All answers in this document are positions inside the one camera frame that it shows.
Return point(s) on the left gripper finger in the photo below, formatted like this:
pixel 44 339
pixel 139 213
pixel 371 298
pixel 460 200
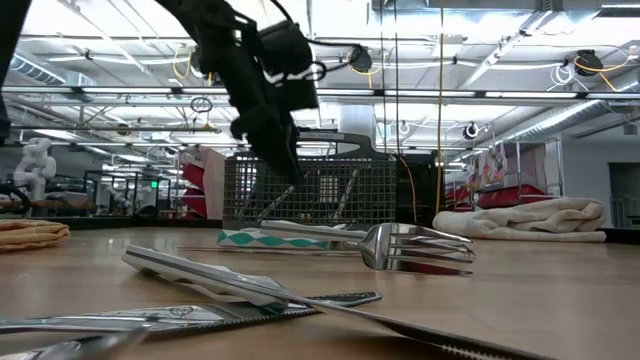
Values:
pixel 277 135
pixel 244 127

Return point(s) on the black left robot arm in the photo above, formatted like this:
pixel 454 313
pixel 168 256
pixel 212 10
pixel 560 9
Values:
pixel 200 12

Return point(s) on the grey plastic silverware basket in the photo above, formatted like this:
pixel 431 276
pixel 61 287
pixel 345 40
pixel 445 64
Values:
pixel 340 200

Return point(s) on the red storage bin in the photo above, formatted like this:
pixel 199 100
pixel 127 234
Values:
pixel 195 192

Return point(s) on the black cabinet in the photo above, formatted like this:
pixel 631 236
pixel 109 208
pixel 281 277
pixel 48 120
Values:
pixel 417 190

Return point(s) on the white robot figure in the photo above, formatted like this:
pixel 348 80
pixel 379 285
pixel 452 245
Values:
pixel 35 167

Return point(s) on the metal rack with red bins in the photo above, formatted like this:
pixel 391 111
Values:
pixel 505 196

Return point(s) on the white folded towel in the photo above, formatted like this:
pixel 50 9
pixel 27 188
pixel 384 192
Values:
pixel 520 220

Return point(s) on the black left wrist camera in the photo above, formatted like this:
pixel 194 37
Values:
pixel 287 50

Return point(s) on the silver ventilation duct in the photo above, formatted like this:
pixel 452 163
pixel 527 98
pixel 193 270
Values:
pixel 565 120

